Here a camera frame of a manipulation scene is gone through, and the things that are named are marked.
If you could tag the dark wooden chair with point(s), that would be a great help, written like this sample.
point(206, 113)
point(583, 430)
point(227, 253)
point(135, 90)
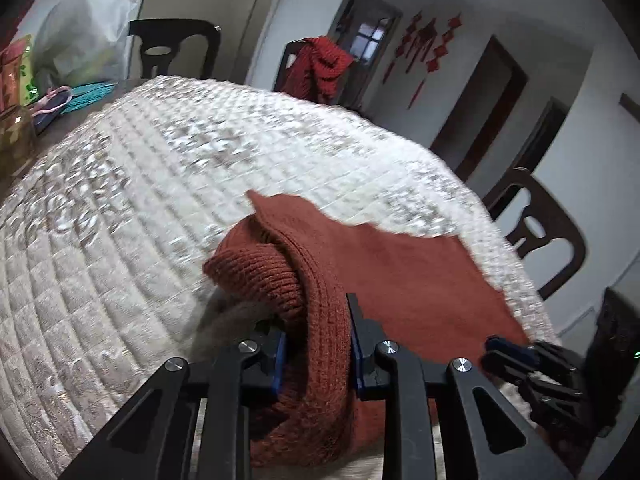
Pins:
point(175, 35)
point(555, 230)
point(287, 67)

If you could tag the colourful snack packet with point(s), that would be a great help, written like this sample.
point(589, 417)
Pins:
point(15, 72)

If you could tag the brown wooden door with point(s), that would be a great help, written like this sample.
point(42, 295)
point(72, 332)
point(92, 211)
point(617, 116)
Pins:
point(485, 105)

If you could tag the dark narrow door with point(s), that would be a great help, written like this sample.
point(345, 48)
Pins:
point(542, 135)

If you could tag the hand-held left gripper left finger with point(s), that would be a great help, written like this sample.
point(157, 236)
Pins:
point(274, 365)

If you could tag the red knot wall ornament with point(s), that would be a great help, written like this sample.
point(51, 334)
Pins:
point(400, 50)
point(425, 35)
point(442, 45)

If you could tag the white plastic bag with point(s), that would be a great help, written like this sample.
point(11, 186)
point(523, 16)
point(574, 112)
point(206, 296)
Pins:
point(85, 35)

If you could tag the window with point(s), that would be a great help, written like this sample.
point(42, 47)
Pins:
point(367, 40)

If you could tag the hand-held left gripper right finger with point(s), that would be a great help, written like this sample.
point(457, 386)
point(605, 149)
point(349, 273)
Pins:
point(356, 355)

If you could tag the teal woven mat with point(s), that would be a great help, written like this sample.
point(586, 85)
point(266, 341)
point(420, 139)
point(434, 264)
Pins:
point(90, 97)

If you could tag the white quilted blanket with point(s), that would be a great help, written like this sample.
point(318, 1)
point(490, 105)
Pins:
point(125, 210)

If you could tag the rust red knit sweater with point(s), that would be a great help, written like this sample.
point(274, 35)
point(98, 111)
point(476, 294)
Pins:
point(400, 270)

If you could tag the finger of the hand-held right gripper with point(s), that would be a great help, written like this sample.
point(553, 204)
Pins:
point(545, 390)
point(510, 347)

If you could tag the grey framed doorway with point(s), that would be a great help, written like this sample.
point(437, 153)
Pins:
point(390, 25)

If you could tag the glass jar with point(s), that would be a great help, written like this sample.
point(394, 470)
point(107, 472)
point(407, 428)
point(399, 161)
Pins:
point(15, 140)

